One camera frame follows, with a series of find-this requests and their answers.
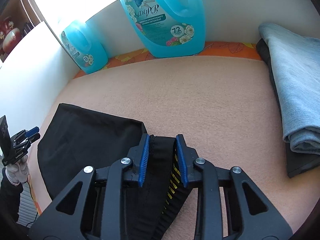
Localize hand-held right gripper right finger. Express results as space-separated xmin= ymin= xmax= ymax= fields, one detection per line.
xmin=176 ymin=134 xmax=293 ymax=240

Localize orange floral sheet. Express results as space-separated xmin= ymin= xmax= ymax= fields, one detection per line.
xmin=31 ymin=41 xmax=263 ymax=217

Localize red and white ornament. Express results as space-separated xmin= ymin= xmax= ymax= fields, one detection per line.
xmin=0 ymin=16 xmax=22 ymax=54

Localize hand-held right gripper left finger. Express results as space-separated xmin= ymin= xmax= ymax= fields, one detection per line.
xmin=29 ymin=134 xmax=150 ymax=240

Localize person's left forearm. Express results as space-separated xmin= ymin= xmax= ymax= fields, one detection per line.
xmin=0 ymin=167 xmax=28 ymax=228

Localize person's left hand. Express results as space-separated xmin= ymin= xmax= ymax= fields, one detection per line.
xmin=5 ymin=154 xmax=30 ymax=187

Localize black pants with yellow pattern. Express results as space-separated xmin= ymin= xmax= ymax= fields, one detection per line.
xmin=37 ymin=103 xmax=193 ymax=240

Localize folded blue jeans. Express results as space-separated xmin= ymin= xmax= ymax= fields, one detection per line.
xmin=258 ymin=22 xmax=320 ymax=155

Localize thin black cable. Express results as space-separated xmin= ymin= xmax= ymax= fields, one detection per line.
xmin=25 ymin=180 xmax=41 ymax=227

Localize folded dark grey pants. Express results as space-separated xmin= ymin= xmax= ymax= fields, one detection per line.
xmin=255 ymin=39 xmax=320 ymax=178

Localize small blue detergent jug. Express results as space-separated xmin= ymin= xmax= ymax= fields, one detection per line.
xmin=61 ymin=21 xmax=109 ymax=75

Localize large blue detergent jug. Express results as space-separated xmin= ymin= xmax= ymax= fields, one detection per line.
xmin=117 ymin=0 xmax=207 ymax=58

